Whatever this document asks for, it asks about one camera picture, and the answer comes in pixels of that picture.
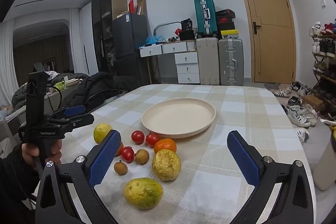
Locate grey arched metal tube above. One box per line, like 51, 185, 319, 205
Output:
153, 21, 181, 41

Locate smooth yellow passion fruit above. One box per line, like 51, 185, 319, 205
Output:
93, 123, 114, 145

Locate scattered sneakers pile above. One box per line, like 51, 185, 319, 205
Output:
272, 81, 319, 144

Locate black fabric box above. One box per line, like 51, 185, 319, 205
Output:
179, 30, 195, 41

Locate wooden shoe rack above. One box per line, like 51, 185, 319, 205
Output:
310, 30, 336, 119

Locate upright cardboard carton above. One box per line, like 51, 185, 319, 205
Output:
136, 0, 147, 16

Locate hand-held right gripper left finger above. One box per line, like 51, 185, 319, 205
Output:
35, 130, 122, 224

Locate rows of assorted shoes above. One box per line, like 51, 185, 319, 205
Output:
309, 19, 336, 114

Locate white pleated curtain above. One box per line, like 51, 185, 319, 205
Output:
70, 7, 82, 73

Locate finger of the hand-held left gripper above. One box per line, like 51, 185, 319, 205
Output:
49, 105, 87, 120
51, 114, 94, 133

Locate teal suitcase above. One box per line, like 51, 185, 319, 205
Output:
194, 0, 218, 35

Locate green patched passion fruit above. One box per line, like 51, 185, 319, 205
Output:
123, 177, 163, 209

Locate red and black shoe box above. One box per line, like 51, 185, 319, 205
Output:
217, 15, 236, 24

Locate white desk with drawers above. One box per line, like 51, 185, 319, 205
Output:
139, 40, 200, 84

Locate brown cardboard box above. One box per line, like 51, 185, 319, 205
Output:
302, 95, 324, 112

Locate cream round plate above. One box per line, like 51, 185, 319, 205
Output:
142, 98, 216, 139

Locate silver suitcase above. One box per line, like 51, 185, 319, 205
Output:
218, 39, 244, 86

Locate tall dark cabinet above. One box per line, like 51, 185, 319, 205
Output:
92, 0, 128, 77

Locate beige rounded object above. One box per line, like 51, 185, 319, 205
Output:
312, 144, 336, 191

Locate beige checked tablecloth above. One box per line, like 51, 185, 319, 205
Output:
67, 84, 311, 224

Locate person's left hand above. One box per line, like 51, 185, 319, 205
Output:
21, 139, 63, 174

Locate dark grey refrigerator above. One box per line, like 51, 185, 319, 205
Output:
112, 13, 150, 85

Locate black puffer jacket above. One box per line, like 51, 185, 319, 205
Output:
73, 72, 142, 111

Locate wrinkled yellow passion fruit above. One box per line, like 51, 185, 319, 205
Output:
152, 149, 182, 182

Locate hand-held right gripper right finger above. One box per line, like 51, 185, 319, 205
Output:
227, 131, 317, 224

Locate yellow and black shoe box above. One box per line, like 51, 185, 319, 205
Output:
220, 29, 239, 39

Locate wooden door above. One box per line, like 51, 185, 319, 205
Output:
235, 0, 297, 83

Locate white wardrobe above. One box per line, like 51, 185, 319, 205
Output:
79, 2, 99, 75

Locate red tomato with stem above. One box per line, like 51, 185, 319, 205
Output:
145, 132, 160, 148

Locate beige suitcase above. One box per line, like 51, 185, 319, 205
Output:
196, 38, 220, 86

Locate plain black shoe box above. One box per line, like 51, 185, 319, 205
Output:
217, 22, 236, 31

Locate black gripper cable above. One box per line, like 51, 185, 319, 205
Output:
47, 86, 63, 111

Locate white crumpled cloth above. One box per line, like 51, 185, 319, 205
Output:
43, 70, 59, 80

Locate black paper bag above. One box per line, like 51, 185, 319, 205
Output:
181, 18, 193, 31

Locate person's left forearm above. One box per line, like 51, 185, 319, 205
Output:
0, 144, 40, 224

